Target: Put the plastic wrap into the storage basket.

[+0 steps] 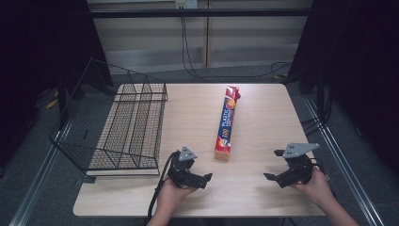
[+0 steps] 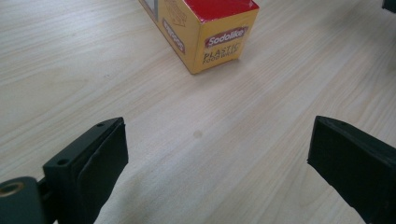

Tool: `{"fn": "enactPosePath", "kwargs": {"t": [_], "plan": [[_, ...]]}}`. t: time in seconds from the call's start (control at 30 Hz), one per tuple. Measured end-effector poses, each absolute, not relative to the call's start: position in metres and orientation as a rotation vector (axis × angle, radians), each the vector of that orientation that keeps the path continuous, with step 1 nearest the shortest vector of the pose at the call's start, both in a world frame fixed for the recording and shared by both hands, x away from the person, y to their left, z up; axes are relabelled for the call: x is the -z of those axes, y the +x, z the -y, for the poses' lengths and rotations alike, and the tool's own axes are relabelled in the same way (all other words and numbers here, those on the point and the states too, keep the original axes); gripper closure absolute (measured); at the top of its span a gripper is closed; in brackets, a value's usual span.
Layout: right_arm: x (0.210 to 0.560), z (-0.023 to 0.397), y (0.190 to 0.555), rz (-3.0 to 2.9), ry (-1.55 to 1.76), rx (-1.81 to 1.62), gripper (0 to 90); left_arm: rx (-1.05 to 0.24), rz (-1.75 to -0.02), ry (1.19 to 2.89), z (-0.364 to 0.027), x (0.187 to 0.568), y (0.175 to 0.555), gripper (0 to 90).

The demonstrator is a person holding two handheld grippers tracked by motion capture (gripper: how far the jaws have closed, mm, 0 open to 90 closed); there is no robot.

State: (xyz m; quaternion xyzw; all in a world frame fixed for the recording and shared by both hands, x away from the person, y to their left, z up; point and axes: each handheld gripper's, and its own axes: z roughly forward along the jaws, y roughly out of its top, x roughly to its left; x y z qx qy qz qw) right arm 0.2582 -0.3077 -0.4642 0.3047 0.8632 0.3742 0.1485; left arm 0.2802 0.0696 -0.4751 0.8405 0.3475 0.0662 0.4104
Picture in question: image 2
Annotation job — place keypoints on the dark object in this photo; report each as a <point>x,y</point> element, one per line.
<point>389,5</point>

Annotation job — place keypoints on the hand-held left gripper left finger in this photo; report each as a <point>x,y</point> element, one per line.
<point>90,168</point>

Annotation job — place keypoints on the yellow and red food wrap box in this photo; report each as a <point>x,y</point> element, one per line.
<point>214,37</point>

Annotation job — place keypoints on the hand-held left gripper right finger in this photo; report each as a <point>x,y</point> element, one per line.
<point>355,168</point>

